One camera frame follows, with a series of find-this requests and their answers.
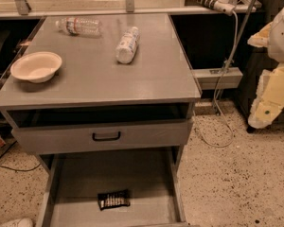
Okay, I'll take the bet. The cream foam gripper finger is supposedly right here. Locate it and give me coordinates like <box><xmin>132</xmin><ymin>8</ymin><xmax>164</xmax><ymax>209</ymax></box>
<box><xmin>247</xmin><ymin>23</ymin><xmax>272</xmax><ymax>48</ymax></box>
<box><xmin>248</xmin><ymin>63</ymin><xmax>284</xmax><ymax>129</ymax></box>

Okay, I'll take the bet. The black rxbar chocolate wrapper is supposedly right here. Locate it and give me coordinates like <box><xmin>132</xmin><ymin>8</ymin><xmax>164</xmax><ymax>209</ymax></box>
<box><xmin>98</xmin><ymin>189</ymin><xmax>131</xmax><ymax>211</ymax></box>

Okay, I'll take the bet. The grey top drawer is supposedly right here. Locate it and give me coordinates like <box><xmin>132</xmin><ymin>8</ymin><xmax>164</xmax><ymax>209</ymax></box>
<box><xmin>12</xmin><ymin>120</ymin><xmax>192</xmax><ymax>155</ymax></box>

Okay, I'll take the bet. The grey drawer cabinet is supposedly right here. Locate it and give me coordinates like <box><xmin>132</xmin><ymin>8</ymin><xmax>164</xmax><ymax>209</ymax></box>
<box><xmin>0</xmin><ymin>12</ymin><xmax>203</xmax><ymax>227</ymax></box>

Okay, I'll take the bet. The grey open middle drawer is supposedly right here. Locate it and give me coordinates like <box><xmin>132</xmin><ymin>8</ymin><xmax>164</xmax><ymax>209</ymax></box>
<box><xmin>36</xmin><ymin>148</ymin><xmax>188</xmax><ymax>227</ymax></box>

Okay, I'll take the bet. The grey shelf counter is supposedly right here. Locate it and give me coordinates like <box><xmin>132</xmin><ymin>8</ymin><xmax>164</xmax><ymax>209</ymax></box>
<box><xmin>0</xmin><ymin>0</ymin><xmax>262</xmax><ymax>19</ymax></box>

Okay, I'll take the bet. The dark grey cabinet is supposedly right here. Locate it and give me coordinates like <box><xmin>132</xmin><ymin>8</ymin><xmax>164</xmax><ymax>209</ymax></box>
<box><xmin>235</xmin><ymin>0</ymin><xmax>284</xmax><ymax>133</ymax></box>

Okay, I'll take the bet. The metal support leg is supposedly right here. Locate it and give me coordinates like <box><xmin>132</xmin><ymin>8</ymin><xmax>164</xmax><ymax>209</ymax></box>
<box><xmin>222</xmin><ymin>0</ymin><xmax>256</xmax><ymax>73</ymax></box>

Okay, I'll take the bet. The white power strip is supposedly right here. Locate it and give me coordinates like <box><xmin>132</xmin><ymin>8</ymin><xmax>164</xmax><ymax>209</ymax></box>
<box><xmin>193</xmin><ymin>0</ymin><xmax>235</xmax><ymax>16</ymax></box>

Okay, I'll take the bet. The white labelled plastic bottle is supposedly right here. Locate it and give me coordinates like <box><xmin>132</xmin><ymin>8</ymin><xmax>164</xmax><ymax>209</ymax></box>
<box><xmin>115</xmin><ymin>26</ymin><xmax>140</xmax><ymax>64</ymax></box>

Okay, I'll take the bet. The clear plastic water bottle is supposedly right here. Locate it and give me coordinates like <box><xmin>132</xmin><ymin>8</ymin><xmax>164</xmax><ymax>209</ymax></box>
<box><xmin>55</xmin><ymin>17</ymin><xmax>101</xmax><ymax>37</ymax></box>

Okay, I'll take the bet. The white paper bowl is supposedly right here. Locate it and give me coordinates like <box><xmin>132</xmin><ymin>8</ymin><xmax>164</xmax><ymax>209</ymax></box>
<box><xmin>10</xmin><ymin>52</ymin><xmax>62</xmax><ymax>83</ymax></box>

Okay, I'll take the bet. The white power cable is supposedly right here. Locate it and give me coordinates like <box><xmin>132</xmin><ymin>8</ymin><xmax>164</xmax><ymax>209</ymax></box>
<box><xmin>193</xmin><ymin>9</ymin><xmax>240</xmax><ymax>148</ymax></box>

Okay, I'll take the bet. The grey metal rail bracket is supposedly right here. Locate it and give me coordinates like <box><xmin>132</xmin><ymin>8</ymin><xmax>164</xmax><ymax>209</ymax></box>
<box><xmin>193</xmin><ymin>67</ymin><xmax>242</xmax><ymax>90</ymax></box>

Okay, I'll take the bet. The black drawer handle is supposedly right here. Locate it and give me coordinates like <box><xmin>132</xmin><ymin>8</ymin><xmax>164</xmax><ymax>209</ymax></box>
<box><xmin>92</xmin><ymin>131</ymin><xmax>121</xmax><ymax>142</ymax></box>

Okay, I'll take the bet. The black floor cable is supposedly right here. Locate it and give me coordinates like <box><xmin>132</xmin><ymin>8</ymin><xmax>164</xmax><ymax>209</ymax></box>
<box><xmin>0</xmin><ymin>139</ymin><xmax>42</xmax><ymax>173</ymax></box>

